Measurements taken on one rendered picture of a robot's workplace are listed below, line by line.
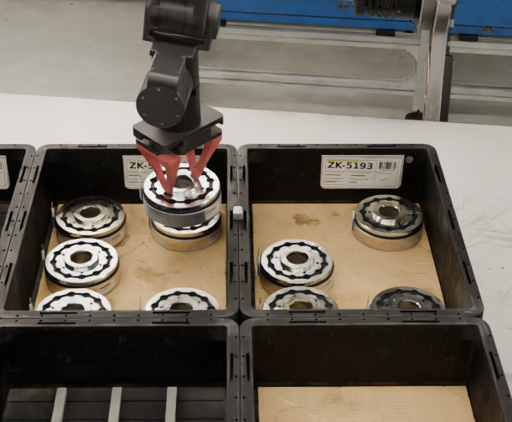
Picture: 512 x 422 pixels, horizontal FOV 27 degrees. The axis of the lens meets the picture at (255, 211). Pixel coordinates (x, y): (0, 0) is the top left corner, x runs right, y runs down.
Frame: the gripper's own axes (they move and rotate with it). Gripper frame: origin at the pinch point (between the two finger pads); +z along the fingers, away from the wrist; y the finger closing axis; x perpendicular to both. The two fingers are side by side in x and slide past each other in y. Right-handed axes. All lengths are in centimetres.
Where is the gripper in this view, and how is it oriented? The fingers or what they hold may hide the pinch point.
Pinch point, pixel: (181, 178)
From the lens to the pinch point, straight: 138.6
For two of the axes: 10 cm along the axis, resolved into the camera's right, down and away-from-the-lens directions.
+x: -7.0, -4.4, 5.6
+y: 7.1, -4.3, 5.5
